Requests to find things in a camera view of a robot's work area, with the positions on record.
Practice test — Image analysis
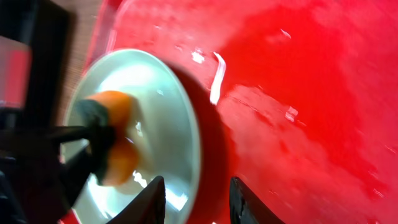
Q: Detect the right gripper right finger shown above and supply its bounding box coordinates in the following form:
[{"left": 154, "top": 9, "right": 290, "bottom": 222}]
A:
[{"left": 229, "top": 177, "right": 284, "bottom": 224}]

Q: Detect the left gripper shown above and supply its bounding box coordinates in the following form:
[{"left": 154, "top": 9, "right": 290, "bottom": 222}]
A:
[{"left": 1, "top": 125, "right": 115, "bottom": 223}]

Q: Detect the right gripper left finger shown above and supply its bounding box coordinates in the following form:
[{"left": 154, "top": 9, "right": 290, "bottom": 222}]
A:
[{"left": 107, "top": 176, "right": 166, "bottom": 224}]

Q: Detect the orange green scrub sponge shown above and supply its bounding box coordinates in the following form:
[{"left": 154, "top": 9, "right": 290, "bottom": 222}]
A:
[{"left": 75, "top": 90, "right": 139, "bottom": 186}]

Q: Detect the light blue plate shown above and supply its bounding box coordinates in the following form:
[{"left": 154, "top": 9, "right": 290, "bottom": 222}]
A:
[{"left": 63, "top": 49, "right": 201, "bottom": 223}]

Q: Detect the red plastic serving tray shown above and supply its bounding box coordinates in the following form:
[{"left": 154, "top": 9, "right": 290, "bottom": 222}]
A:
[{"left": 77, "top": 0, "right": 397, "bottom": 223}]

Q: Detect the black rectangular tray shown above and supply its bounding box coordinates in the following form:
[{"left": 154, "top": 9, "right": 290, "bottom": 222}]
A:
[{"left": 1, "top": 0, "right": 72, "bottom": 129}]

